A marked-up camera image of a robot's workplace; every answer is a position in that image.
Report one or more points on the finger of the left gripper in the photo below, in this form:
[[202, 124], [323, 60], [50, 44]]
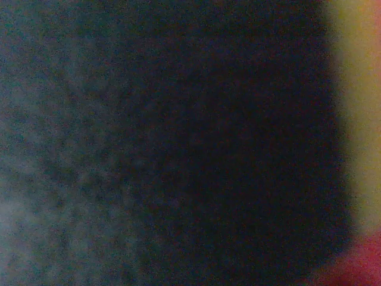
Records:
[[363, 104]]

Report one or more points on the burgundy wrapping paper sheet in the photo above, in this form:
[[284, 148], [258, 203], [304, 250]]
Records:
[[360, 262]]

